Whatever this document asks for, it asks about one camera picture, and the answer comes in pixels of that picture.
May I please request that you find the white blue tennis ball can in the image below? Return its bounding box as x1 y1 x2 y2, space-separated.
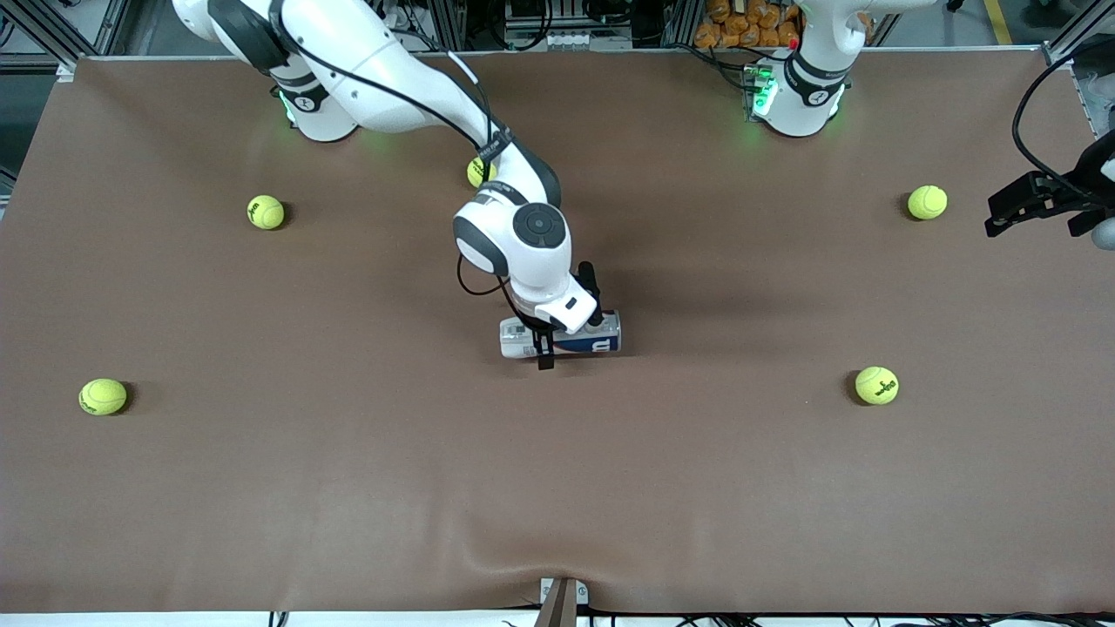
498 311 623 360

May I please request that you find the brown table mat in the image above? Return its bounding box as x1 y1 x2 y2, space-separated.
0 48 1115 615

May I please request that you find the wooden metal table clamp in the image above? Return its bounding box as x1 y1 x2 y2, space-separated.
538 576 590 627

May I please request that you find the white power strip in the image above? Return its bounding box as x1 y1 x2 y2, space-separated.
505 26 632 51

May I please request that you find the pile of orange objects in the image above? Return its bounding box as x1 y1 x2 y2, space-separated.
693 0 807 49

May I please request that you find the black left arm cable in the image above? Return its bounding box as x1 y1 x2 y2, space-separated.
1012 39 1115 188

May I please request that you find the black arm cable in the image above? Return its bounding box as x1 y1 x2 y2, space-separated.
1012 39 1115 188
270 0 524 299

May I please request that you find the aluminium frame rail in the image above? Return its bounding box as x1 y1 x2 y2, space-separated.
1041 0 1115 66
0 0 114 71

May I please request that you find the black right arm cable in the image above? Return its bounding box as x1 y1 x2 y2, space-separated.
270 0 524 299

